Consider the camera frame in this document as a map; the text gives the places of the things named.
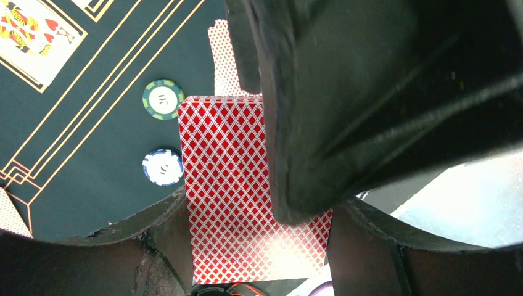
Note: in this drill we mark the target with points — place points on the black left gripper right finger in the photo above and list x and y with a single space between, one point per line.
373 253

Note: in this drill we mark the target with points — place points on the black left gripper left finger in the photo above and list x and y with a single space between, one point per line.
148 253

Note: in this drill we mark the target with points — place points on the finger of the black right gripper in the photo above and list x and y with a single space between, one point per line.
358 94
245 53

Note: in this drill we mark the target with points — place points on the red-backed card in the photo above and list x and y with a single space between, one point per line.
226 80

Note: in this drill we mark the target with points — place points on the white-blue poker chip stack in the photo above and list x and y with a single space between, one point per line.
163 167

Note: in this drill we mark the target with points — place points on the red-backed cards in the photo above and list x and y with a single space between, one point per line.
10 218

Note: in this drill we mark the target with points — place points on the face-up community card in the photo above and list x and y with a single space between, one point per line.
37 40

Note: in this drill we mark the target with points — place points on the green poker table mat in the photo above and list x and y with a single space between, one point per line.
71 156

